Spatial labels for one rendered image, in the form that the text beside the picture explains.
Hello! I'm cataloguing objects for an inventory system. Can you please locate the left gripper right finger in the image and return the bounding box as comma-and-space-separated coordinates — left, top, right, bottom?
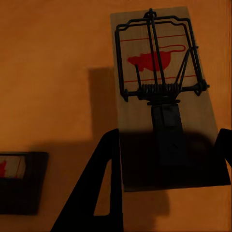
219, 128, 232, 167

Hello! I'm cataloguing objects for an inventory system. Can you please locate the mousetrap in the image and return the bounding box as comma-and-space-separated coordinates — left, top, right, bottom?
0, 151, 49, 216
110, 6, 231, 193

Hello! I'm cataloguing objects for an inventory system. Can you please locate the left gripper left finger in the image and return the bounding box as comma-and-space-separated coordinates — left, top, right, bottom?
50, 129, 124, 232

